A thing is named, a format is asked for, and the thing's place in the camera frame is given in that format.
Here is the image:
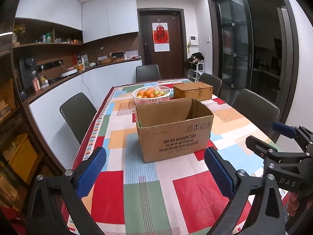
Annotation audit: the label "right hand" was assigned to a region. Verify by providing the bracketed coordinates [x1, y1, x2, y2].
[287, 192, 300, 216]

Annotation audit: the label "dark chair near right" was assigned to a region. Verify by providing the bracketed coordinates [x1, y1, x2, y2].
[232, 89, 280, 143]

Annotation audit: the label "dark chair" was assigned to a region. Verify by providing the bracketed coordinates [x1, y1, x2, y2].
[198, 73, 222, 97]
[232, 89, 280, 143]
[59, 92, 97, 144]

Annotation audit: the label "colourful patchwork tablecloth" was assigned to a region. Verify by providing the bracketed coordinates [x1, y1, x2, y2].
[73, 79, 282, 234]

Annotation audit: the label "dark chair left side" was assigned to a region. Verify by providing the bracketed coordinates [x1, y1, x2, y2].
[59, 92, 97, 144]

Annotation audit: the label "brown cardboard box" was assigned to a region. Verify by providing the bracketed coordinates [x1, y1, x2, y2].
[135, 98, 214, 163]

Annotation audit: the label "dark chair far right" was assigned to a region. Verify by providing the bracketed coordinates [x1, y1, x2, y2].
[198, 73, 222, 97]

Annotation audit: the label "woven wicker box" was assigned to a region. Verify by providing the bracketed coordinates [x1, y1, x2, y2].
[173, 82, 213, 101]

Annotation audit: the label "glass sliding door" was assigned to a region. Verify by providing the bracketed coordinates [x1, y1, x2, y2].
[207, 0, 300, 118]

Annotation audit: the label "white shoe rack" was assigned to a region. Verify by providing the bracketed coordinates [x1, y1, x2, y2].
[187, 52, 204, 82]

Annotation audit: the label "white fruit basket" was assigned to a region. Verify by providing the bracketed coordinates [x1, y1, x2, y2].
[132, 85, 171, 106]

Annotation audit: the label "dark chair far end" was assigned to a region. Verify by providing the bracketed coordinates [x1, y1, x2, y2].
[136, 64, 161, 83]

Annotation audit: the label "black coffee machine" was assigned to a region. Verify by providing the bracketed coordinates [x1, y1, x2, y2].
[19, 56, 38, 94]

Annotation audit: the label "dark brown door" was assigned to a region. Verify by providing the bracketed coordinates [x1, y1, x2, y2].
[137, 8, 187, 79]

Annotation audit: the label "red fu door poster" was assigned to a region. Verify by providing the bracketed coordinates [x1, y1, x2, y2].
[152, 22, 170, 52]

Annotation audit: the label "white upper cabinets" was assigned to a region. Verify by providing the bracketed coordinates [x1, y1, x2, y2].
[16, 0, 139, 42]

